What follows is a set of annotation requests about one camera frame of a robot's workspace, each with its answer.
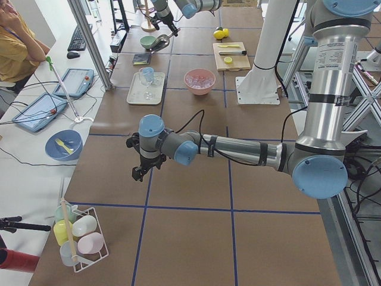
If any red cylinder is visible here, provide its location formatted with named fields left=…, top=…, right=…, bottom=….
left=1, top=248, right=39, bottom=273

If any half lemon slice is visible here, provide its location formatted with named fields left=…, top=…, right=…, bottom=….
left=223, top=57, right=233, bottom=64

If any clear wine glass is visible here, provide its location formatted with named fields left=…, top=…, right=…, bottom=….
left=145, top=85, right=153, bottom=100

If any near teach pendant tablet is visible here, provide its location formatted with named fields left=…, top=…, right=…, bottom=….
left=12, top=92, right=68, bottom=132

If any teach pendant tablet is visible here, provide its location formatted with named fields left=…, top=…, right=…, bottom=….
left=61, top=68, right=95, bottom=98
left=12, top=92, right=68, bottom=132

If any pink bowl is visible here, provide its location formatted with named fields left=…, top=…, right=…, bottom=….
left=184, top=69, right=216, bottom=95

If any wooden cutting board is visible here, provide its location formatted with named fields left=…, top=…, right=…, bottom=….
left=213, top=42, right=251, bottom=71

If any yellow lemon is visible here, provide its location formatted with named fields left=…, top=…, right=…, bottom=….
left=213, top=30, right=225, bottom=40
left=222, top=28, right=229, bottom=38

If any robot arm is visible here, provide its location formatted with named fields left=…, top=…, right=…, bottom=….
left=126, top=1, right=379, bottom=199
left=149, top=0, right=223, bottom=36

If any cream bear tray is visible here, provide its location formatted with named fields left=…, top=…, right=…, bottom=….
left=126, top=71, right=165, bottom=105

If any yellow plastic knife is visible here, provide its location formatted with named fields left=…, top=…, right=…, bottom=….
left=218, top=44, right=241, bottom=48

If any white plastic cup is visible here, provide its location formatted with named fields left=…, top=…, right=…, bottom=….
left=72, top=215, right=98, bottom=237

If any yellow plastic cup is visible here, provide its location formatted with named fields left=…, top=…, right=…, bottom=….
left=53, top=219, right=68, bottom=246

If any blue bowl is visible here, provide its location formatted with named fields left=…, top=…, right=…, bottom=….
left=45, top=129, right=83, bottom=161

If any translucent plastic cup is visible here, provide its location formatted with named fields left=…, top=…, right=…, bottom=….
left=60, top=241, right=78, bottom=266

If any black tripod handle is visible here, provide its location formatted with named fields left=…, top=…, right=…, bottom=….
left=1, top=216, right=51, bottom=234

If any aluminium frame post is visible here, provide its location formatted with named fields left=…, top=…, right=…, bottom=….
left=67, top=0, right=114, bottom=91

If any seated person yellow shirt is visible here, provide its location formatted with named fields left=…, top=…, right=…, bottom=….
left=1, top=1, right=50, bottom=94

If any yellow plastic fork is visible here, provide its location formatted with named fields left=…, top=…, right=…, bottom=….
left=55, top=138, right=73, bottom=154

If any far teach pendant tablet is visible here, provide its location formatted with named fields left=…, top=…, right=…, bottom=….
left=61, top=68, right=95, bottom=98

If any green bowl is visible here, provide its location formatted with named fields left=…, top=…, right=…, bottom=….
left=140, top=35, right=157, bottom=49

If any black computer mouse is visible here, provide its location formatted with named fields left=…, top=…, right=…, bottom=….
left=67, top=51, right=80, bottom=60

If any pink plastic cup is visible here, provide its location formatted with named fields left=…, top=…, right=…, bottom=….
left=77, top=232, right=104, bottom=254

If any white wire cup rack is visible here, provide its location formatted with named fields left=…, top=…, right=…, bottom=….
left=57, top=199, right=109, bottom=273

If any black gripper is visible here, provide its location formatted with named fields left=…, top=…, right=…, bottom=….
left=126, top=132, right=167, bottom=182
left=150, top=10, right=179, bottom=37

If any blue plastic cup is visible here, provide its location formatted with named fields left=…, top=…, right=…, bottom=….
left=139, top=67, right=154, bottom=86

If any steel cylinder muddler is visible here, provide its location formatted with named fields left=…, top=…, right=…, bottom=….
left=218, top=50, right=247, bottom=56

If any grey folded cloth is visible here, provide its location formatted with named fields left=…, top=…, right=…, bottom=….
left=132, top=53, right=151, bottom=66

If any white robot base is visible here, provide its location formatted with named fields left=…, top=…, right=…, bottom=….
left=236, top=0, right=299, bottom=105

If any white chair seat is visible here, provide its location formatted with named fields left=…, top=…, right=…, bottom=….
left=341, top=129, right=368, bottom=148

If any white stick stand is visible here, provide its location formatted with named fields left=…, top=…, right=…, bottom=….
left=46, top=56, right=94, bottom=123

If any green plastic cup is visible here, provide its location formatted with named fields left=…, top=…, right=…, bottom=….
left=55, top=203, right=78, bottom=223

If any black keyboard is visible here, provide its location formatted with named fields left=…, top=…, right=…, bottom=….
left=67, top=26, right=86, bottom=52

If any wooden stand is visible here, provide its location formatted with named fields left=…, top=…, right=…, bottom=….
left=141, top=0, right=156, bottom=32

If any steel ice scoop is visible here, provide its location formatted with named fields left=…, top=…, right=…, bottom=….
left=146, top=33, right=173, bottom=54

